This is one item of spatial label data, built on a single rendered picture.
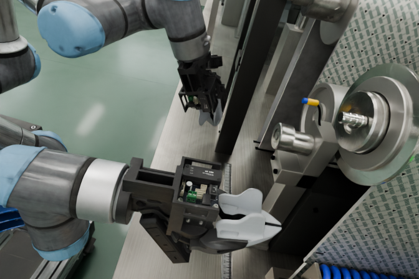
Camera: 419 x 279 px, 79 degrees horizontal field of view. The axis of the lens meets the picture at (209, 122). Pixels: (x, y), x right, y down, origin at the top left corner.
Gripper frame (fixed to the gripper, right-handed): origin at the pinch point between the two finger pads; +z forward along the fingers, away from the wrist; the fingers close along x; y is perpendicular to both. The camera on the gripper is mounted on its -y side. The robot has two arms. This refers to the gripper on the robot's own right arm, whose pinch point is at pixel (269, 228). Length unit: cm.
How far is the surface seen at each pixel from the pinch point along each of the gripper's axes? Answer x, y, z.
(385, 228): -0.3, 5.1, 13.7
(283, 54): 74, -1, 15
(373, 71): 10.7, 20.8, 7.5
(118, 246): 44, -109, -38
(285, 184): 7.1, 1.6, 3.0
